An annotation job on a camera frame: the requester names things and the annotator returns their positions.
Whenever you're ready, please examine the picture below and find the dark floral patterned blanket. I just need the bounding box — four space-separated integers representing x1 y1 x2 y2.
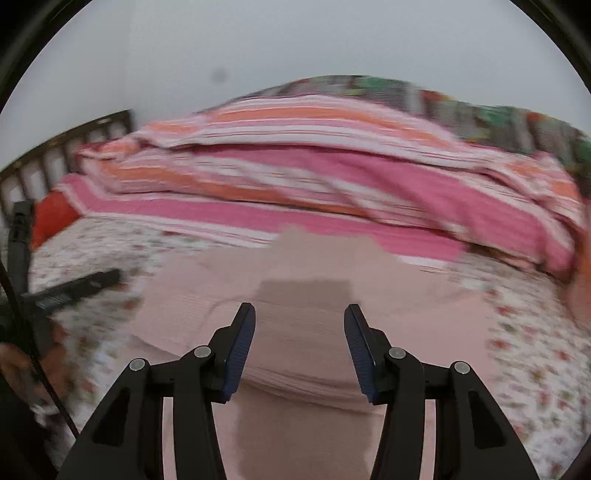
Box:
256 75 590 189

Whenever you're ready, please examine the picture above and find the person's left hand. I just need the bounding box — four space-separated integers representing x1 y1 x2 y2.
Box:
1 325 70 400

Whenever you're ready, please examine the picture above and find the black cable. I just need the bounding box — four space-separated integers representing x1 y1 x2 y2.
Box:
0 257 80 439

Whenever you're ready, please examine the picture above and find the red pillow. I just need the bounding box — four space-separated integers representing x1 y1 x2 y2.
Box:
31 190 81 250

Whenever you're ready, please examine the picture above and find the white floral bed sheet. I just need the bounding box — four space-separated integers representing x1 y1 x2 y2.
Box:
30 218 590 479

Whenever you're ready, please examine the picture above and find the pink orange striped quilt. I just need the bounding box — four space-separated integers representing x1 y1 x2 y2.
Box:
59 95 588 277

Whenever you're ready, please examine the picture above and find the pink knit sweater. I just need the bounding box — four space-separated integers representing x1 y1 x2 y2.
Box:
128 229 496 479

